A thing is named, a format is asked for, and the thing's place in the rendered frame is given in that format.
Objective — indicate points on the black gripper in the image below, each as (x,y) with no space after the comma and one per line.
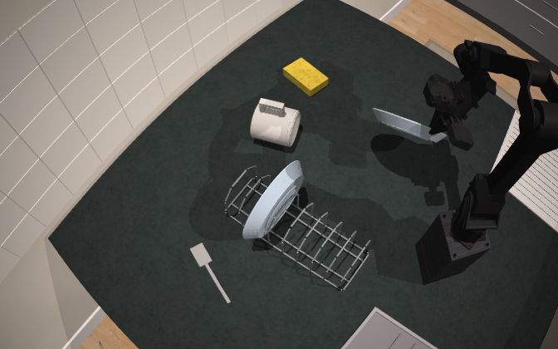
(459,135)

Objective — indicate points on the grey mug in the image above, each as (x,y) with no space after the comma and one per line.
(269,125)

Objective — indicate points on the grey metal dish rack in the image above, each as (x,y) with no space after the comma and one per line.
(256,180)

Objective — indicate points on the white round plate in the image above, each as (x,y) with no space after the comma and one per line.
(406,125)
(286,184)

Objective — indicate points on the yellow sponge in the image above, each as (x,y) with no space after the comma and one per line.
(305,76)

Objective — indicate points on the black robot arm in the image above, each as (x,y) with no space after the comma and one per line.
(485,197)

